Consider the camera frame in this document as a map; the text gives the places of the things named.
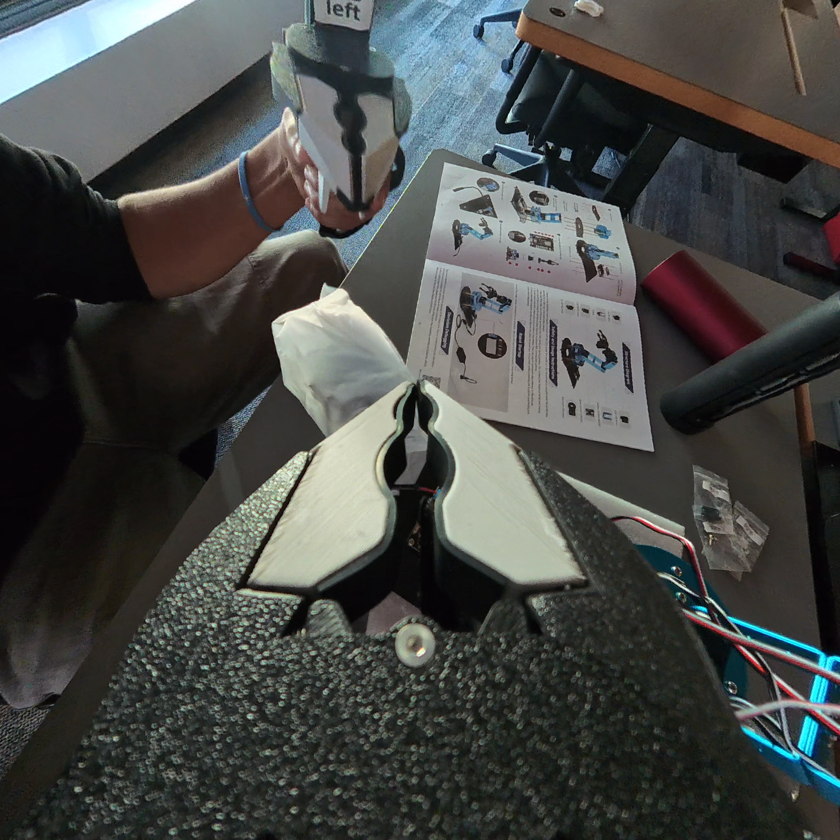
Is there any dark grey cylinder bottle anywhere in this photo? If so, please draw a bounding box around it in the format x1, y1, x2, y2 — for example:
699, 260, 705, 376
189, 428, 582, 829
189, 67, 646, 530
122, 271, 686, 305
659, 292, 840, 435

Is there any printed instruction booklet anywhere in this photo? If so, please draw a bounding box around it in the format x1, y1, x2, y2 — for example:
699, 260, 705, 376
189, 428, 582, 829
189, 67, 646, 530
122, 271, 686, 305
406, 162, 656, 454

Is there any person's left forearm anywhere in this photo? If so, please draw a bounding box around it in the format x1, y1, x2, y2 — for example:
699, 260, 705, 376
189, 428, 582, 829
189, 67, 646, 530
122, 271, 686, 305
0, 128, 290, 309

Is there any red cylinder bottle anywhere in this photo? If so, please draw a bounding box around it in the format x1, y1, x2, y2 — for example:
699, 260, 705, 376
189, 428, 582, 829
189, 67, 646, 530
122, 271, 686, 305
640, 249, 767, 363

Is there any person's left hand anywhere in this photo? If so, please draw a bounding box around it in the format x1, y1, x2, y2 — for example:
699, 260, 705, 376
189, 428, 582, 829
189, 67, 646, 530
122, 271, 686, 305
266, 108, 360, 228

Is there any wood-edged desk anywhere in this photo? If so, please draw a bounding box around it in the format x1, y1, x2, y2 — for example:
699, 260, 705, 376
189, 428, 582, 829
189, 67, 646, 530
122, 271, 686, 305
515, 0, 840, 217

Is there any grey desk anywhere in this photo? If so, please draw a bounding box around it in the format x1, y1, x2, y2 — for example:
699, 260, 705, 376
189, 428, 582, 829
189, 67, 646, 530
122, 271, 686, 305
0, 150, 829, 840

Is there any white plastic bag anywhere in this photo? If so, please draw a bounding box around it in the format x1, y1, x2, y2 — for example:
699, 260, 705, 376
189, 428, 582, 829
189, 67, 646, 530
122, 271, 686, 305
271, 287, 429, 439

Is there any white foam sheet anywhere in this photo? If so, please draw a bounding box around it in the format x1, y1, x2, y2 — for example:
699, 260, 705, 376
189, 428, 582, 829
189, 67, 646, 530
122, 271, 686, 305
558, 472, 686, 546

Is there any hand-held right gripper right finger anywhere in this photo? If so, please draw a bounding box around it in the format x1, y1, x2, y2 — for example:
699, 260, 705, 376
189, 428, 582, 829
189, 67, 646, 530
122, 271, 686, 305
418, 381, 588, 591

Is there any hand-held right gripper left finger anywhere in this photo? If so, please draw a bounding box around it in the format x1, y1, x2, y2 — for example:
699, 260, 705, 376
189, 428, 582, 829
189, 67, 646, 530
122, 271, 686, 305
246, 381, 421, 593

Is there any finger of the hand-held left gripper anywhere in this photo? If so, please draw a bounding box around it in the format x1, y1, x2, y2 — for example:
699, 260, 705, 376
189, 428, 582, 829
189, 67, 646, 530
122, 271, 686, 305
293, 58, 354, 201
353, 80, 404, 206

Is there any blue wristband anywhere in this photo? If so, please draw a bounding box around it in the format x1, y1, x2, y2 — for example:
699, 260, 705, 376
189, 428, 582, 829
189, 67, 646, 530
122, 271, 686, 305
238, 150, 282, 232

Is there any small clear parts bag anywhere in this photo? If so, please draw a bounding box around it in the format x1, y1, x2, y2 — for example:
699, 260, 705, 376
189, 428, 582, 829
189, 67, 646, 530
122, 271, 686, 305
692, 465, 732, 534
703, 502, 770, 583

